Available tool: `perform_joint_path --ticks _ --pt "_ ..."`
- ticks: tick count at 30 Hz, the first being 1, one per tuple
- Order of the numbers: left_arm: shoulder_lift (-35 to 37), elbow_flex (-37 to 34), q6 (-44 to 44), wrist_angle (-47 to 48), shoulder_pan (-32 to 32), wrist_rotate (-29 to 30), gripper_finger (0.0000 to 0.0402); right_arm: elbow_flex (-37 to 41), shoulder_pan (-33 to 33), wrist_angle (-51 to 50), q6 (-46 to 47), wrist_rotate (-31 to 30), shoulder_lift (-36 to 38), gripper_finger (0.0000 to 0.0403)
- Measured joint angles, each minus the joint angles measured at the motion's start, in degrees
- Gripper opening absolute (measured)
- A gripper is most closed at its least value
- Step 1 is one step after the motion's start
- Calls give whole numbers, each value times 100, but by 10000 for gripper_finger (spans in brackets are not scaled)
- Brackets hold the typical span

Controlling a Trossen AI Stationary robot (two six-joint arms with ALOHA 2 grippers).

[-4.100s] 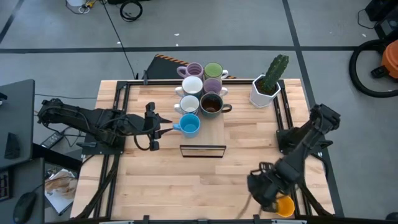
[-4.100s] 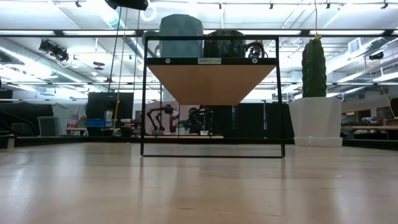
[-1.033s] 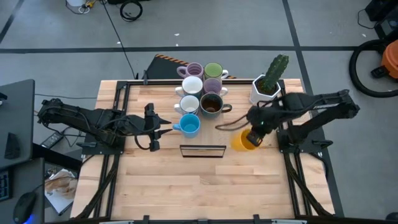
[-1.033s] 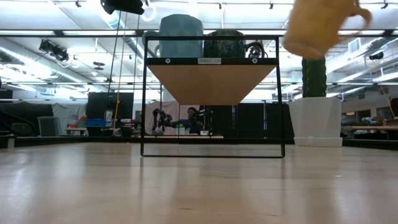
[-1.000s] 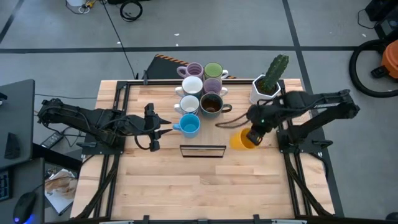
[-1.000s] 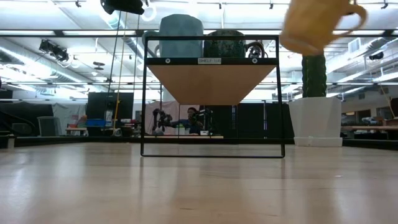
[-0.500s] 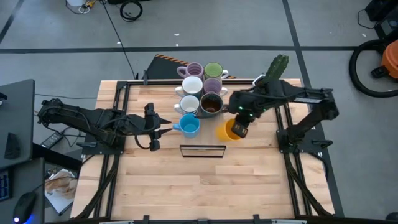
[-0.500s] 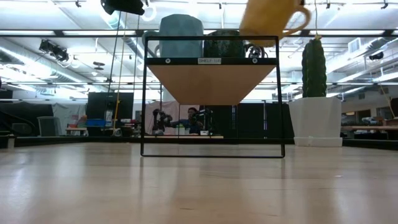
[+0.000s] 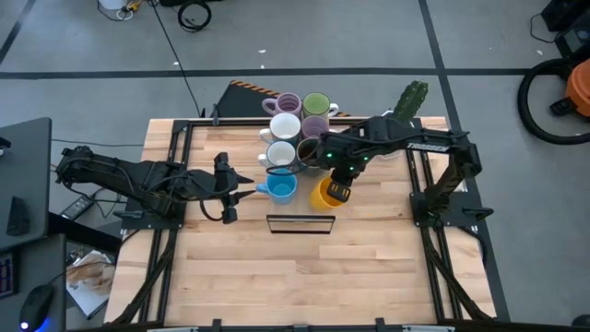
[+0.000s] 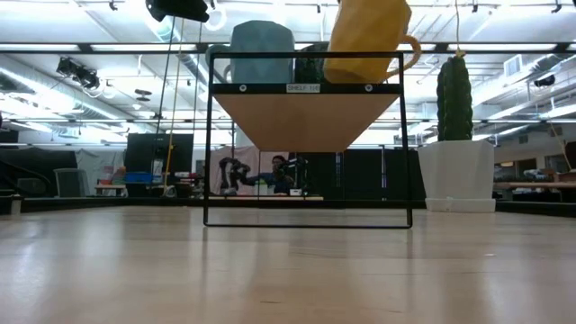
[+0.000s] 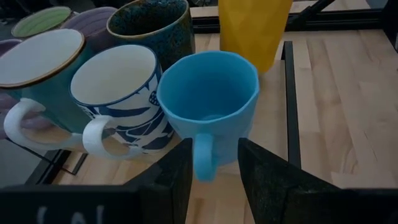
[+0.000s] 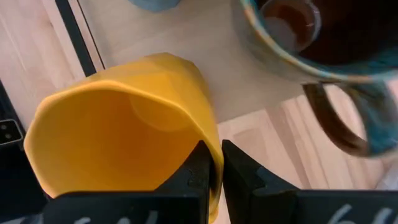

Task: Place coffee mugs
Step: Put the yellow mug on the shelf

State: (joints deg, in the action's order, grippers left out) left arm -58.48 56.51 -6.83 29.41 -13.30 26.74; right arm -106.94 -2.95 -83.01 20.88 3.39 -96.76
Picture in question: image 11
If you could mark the yellow mug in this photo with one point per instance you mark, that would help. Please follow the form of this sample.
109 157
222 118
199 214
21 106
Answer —
252 31

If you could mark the white mug blue leaf pattern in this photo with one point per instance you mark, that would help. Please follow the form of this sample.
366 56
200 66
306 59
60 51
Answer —
115 74

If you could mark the wooden shelf black metal frame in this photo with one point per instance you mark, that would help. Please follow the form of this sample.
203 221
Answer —
273 109

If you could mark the light blue mug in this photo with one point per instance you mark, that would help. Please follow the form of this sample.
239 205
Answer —
211 93

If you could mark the dark speckled teal mug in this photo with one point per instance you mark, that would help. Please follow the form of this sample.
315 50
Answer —
155 21

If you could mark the purple ribbed mug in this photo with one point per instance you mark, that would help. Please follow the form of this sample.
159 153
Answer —
34 123

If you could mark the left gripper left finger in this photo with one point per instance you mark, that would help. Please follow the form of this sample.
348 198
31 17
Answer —
168 193

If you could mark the black aluminium table frame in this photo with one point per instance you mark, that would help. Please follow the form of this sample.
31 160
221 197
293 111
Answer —
342 18

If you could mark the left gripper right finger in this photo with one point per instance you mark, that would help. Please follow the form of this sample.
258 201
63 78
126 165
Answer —
280 199

